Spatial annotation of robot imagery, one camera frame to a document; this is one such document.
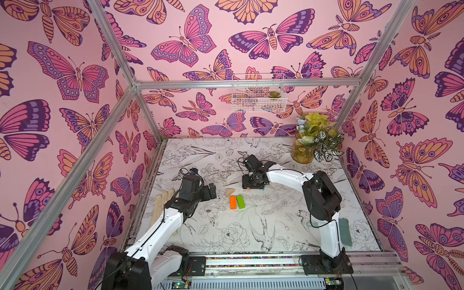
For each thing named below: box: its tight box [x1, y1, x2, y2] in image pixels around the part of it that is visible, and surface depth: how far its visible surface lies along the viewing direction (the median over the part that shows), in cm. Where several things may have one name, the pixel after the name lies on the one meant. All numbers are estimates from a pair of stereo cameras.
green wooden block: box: [236, 195, 246, 210], surface depth 93 cm
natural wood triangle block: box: [225, 187, 236, 198], surface depth 97 cm
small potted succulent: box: [268, 91, 281, 99], surface depth 94 cm
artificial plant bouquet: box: [296, 112, 345, 163], surface depth 92 cm
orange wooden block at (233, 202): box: [229, 195, 238, 211], surface depth 92 cm
